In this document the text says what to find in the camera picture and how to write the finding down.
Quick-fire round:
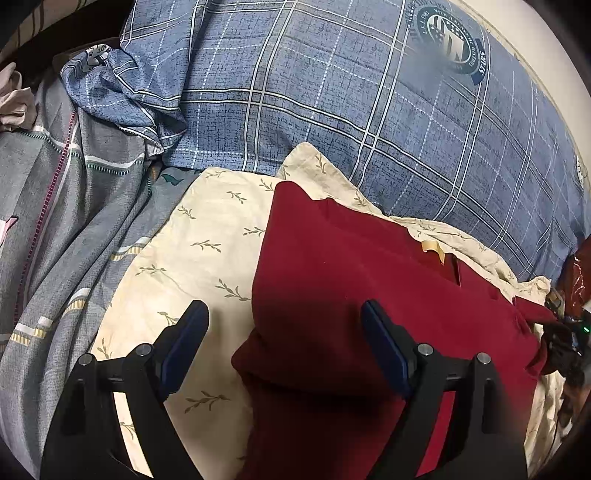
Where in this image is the red plastic bag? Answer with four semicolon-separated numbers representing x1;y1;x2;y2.
561;233;591;319

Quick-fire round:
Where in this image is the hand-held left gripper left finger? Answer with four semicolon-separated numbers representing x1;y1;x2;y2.
41;300;211;480

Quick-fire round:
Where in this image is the pinkish grey cloth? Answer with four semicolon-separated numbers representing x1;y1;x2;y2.
0;62;38;132

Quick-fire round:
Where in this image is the blue plaid quilt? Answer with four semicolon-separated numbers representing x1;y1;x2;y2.
60;0;591;282

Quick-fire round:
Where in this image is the dark red garment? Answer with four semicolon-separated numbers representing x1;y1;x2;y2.
231;181;559;480

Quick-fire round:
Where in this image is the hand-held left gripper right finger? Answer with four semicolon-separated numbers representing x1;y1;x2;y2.
361;300;529;480

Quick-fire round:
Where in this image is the grey striped bedsheet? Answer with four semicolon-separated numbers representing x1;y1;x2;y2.
0;74;204;480

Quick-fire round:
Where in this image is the cream leaf-print sheet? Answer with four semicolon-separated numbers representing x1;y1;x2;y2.
85;142;573;480

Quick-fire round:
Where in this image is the striped beige sofa cushion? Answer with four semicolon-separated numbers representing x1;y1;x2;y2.
0;0;100;51

